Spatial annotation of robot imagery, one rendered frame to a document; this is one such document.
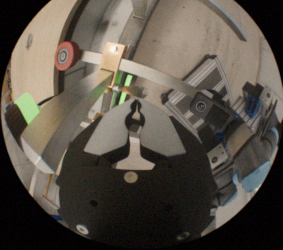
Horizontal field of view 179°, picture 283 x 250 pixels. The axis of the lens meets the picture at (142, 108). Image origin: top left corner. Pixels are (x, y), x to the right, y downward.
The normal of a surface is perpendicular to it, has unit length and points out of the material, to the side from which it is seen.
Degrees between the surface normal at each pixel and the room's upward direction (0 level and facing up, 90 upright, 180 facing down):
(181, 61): 0
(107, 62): 0
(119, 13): 0
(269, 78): 90
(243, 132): 90
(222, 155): 90
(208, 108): 30
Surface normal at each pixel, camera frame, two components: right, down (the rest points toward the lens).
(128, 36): 0.01, 0.51
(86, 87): 0.35, -0.80
